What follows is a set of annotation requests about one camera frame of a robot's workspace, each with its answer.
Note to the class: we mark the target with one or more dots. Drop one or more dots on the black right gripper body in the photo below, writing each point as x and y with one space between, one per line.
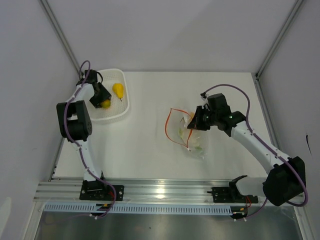
214 116

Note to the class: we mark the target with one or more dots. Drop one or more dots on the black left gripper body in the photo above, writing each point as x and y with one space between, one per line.
100 96

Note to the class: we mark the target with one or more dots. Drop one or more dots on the green orange mango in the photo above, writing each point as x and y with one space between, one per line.
105 104

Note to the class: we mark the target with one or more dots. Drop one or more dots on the yellow orange round fruit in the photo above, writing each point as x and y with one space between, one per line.
118 89

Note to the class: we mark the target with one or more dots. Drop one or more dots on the white cauliflower with green leaves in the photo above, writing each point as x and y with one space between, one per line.
193 139

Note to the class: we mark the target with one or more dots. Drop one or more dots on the clear zip bag orange zipper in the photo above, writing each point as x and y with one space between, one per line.
171 127

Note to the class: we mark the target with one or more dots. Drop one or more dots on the orange fruit with leaf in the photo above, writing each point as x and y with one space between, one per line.
191 118

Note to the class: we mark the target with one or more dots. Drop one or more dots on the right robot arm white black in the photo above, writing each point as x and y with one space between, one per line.
286 176

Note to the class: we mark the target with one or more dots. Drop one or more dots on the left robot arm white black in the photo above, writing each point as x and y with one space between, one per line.
76 127

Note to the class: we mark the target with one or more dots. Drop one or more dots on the white perforated plastic basket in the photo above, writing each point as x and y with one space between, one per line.
119 108

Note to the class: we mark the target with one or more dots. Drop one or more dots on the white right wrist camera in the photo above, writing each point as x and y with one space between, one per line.
204 97

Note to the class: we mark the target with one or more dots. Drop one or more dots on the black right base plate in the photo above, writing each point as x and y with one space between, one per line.
230 195

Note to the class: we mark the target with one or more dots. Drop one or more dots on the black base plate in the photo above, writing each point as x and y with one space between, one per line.
230 195
112 191

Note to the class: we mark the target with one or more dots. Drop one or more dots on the aluminium mounting rail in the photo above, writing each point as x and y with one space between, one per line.
136 191

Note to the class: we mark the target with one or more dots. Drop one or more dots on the white slotted cable duct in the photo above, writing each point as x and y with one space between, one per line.
132 208

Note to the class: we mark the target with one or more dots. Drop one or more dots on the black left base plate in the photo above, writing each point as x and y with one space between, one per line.
112 191

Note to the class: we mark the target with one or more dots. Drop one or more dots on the left aluminium frame post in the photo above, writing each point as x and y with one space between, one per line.
53 20

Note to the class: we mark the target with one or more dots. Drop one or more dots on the aluminium frame post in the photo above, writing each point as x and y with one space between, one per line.
53 20
289 20

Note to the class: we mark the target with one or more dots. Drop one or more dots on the right aluminium frame post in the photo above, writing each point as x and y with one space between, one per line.
289 20

